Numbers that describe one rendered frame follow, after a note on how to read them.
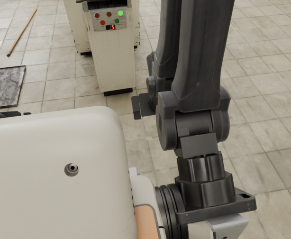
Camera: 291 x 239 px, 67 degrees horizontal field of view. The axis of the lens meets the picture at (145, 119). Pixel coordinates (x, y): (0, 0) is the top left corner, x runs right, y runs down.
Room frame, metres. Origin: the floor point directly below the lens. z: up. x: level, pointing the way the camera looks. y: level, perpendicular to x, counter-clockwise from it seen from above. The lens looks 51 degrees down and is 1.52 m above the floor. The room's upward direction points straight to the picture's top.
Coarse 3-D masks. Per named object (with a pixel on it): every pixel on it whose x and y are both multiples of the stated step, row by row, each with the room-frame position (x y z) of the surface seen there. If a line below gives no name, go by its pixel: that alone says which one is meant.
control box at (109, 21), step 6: (96, 12) 1.50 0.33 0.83; (102, 12) 1.51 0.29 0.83; (114, 12) 1.53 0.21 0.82; (96, 18) 1.50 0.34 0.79; (102, 18) 1.51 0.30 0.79; (108, 18) 1.52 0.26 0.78; (114, 18) 1.52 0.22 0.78; (120, 18) 1.53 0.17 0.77; (126, 18) 1.54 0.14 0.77; (96, 24) 1.50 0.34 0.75; (108, 24) 1.51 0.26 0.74; (114, 24) 1.52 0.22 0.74; (120, 24) 1.53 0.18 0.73; (126, 24) 1.54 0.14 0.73; (96, 30) 1.49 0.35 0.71
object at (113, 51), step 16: (112, 0) 1.61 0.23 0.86; (128, 16) 1.58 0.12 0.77; (96, 32) 1.52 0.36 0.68; (112, 32) 1.55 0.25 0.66; (128, 32) 1.58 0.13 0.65; (96, 48) 1.52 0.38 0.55; (112, 48) 1.55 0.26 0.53; (128, 48) 1.57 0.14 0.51; (96, 64) 1.51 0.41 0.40; (112, 64) 1.54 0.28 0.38; (128, 64) 1.57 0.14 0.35; (112, 80) 1.54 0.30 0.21; (128, 80) 1.57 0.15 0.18
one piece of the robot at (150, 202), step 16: (144, 176) 0.15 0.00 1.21; (144, 192) 0.12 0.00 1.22; (160, 192) 0.12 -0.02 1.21; (176, 192) 0.12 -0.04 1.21; (144, 208) 0.09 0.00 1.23; (160, 208) 0.10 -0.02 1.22; (176, 208) 0.10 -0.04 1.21; (144, 224) 0.07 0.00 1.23; (160, 224) 0.08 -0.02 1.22; (176, 224) 0.08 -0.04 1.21
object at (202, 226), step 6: (198, 222) 0.08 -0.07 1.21; (204, 222) 0.08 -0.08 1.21; (192, 228) 0.08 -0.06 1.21; (198, 228) 0.07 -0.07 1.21; (204, 228) 0.07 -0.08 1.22; (210, 228) 0.07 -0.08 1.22; (192, 234) 0.07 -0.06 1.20; (198, 234) 0.07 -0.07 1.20; (204, 234) 0.07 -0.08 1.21; (210, 234) 0.07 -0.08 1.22
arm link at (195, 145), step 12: (180, 120) 0.21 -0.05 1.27; (192, 120) 0.21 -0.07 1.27; (204, 120) 0.21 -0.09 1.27; (180, 132) 0.19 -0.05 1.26; (192, 132) 0.20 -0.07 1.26; (204, 132) 0.20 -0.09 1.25; (180, 144) 0.18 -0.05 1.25; (192, 144) 0.18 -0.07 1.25; (204, 144) 0.18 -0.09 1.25; (216, 144) 0.18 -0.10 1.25; (180, 156) 0.17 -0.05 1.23; (192, 156) 0.16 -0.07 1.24; (204, 156) 0.16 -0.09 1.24
